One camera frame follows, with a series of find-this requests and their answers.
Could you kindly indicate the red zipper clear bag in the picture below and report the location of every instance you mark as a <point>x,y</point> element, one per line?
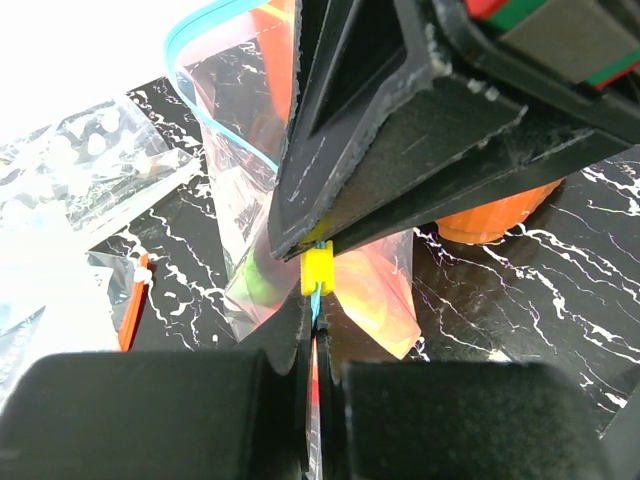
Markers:
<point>122,285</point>

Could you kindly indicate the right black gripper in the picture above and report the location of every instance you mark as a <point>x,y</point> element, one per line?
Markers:
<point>580,58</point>

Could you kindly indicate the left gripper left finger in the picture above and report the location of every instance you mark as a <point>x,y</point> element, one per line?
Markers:
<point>239,413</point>

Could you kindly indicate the orange plastic basket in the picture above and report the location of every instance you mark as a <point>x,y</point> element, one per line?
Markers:
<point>490,222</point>

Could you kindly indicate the green cucumber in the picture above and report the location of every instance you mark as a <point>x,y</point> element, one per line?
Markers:
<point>267,280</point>

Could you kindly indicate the peach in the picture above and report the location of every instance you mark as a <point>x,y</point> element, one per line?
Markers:
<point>373,288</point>

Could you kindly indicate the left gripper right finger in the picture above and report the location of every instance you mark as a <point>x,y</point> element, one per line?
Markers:
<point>388,419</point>

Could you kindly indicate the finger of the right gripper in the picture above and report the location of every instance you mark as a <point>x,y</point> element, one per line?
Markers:
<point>378,108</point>

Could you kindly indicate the dotted clear bag middle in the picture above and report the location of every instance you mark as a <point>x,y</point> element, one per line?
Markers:
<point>93,172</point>

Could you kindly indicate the blue zipper clear bag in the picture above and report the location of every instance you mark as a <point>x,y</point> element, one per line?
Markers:
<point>233,63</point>

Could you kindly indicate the yellow bag zipper slider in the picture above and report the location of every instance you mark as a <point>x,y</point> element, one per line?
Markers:
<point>317,261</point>

